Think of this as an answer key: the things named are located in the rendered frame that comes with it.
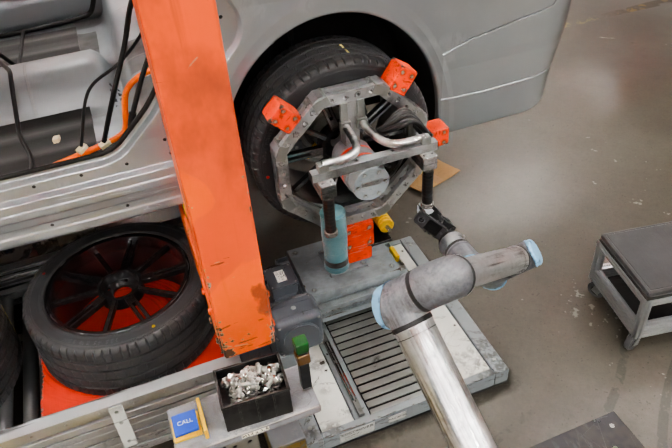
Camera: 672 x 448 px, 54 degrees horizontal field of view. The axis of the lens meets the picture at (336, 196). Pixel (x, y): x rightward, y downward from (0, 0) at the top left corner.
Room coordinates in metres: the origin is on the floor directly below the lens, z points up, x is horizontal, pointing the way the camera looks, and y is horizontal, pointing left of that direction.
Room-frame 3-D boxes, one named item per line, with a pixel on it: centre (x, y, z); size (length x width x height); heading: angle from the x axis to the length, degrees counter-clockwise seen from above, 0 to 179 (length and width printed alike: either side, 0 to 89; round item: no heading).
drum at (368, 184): (1.80, -0.08, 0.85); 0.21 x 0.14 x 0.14; 19
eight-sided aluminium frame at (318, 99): (1.87, -0.06, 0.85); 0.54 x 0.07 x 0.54; 109
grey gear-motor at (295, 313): (1.74, 0.22, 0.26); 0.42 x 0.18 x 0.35; 19
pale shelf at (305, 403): (1.18, 0.32, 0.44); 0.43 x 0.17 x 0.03; 109
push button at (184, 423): (1.13, 0.48, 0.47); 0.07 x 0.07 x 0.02; 19
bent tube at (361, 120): (1.79, -0.19, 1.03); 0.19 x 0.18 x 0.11; 19
